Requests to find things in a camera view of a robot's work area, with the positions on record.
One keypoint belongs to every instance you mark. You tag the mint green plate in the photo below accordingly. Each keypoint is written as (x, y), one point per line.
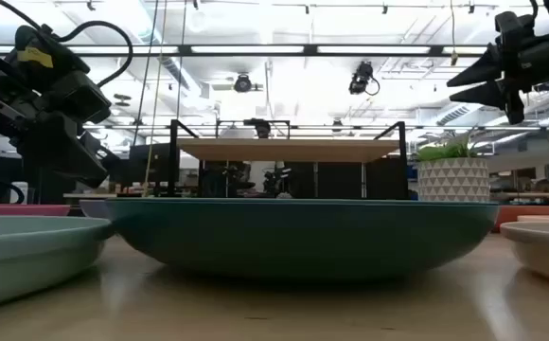
(23, 258)

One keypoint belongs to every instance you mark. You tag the orange plate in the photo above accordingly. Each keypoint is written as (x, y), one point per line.
(532, 211)

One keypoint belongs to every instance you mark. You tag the dark teal plate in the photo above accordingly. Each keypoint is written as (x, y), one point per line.
(303, 237)

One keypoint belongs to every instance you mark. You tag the green plant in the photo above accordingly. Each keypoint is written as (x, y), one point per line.
(440, 151)

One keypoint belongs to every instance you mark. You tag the person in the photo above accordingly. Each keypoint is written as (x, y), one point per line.
(261, 129)

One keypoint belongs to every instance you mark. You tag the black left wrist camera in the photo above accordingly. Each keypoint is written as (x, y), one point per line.
(61, 80)

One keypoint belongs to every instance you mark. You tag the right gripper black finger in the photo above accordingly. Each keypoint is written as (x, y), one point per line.
(483, 68)
(492, 95)

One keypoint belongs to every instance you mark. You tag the white triangle pattern planter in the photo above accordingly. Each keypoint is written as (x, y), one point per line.
(453, 180)

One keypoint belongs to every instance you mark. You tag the white container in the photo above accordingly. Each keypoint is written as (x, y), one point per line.
(19, 192)

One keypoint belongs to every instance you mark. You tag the black overhead frame bar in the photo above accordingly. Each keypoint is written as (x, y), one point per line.
(255, 49)

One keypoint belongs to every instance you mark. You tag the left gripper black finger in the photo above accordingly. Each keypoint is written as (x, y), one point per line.
(73, 151)
(106, 154)

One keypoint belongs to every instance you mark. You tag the cream plate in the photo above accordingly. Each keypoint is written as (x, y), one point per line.
(546, 248)

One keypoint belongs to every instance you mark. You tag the background wooden table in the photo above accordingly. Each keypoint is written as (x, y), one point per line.
(90, 195)

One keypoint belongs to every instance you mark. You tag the round black ceiling fixture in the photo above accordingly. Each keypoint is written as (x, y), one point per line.
(242, 83)

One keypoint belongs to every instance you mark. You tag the black frame wooden shelf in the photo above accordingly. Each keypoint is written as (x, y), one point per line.
(288, 149)

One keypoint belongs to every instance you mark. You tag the pink plate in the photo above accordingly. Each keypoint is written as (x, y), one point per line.
(19, 209)

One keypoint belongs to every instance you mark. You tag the black ceiling device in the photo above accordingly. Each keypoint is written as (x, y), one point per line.
(545, 86)

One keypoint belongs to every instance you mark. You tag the black overhead camera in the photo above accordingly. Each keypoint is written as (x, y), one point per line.
(362, 78)

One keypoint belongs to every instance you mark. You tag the blue-grey plate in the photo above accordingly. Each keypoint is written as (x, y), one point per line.
(93, 208)

